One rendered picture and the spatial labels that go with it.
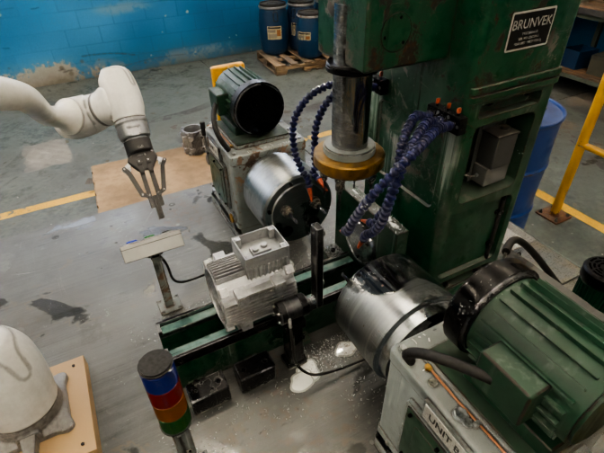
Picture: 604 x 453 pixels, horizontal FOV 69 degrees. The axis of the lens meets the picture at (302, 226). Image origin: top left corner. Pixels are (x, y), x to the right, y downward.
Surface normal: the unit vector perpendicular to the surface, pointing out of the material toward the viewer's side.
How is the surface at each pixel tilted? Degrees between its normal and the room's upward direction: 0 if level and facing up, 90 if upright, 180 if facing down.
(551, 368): 49
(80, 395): 2
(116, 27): 90
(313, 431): 0
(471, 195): 3
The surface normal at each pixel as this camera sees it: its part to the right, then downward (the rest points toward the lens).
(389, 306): -0.48, -0.52
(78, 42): 0.47, 0.53
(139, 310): -0.02, -0.80
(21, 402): 0.71, 0.36
